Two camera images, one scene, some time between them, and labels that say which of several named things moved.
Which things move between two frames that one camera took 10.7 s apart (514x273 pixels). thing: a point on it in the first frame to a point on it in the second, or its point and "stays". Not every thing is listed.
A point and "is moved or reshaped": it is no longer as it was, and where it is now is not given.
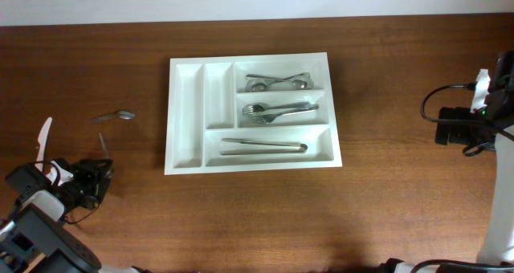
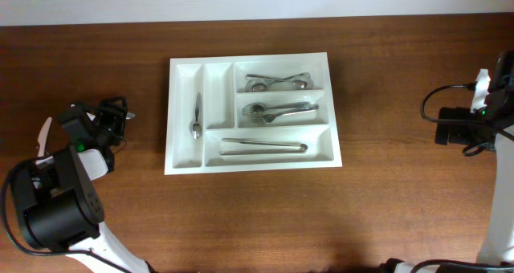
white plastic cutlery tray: x=250 y=112 stays
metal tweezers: x=295 y=151 stays
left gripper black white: x=93 y=173 to x=117 y=113
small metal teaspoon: x=104 y=146 is moved or reshaped
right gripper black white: x=455 y=135 stays
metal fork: x=266 y=119 stays
